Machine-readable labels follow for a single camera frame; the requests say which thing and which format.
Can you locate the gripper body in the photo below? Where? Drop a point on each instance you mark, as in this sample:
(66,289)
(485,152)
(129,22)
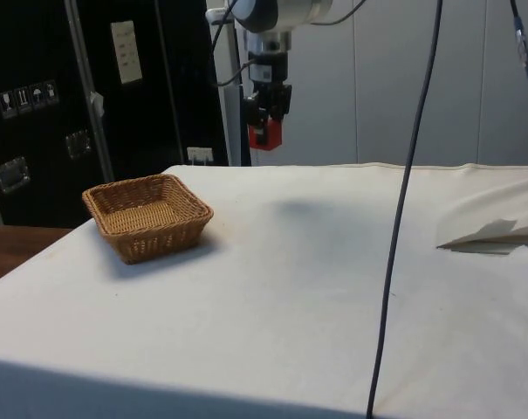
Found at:
(270,67)

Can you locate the red cube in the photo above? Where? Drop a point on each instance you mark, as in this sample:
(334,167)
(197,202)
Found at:
(272,137)

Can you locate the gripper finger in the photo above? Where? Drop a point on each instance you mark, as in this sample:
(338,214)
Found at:
(282,102)
(251,111)

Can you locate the black cabinet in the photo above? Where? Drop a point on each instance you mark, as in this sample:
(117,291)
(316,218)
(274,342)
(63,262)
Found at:
(36,57)

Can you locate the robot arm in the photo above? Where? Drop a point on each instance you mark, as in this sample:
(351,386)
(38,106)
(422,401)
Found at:
(268,13)

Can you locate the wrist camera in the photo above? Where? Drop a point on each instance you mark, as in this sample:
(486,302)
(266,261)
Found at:
(268,43)

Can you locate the square wicker basket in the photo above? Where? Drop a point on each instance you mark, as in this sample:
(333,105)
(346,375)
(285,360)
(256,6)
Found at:
(150,218)

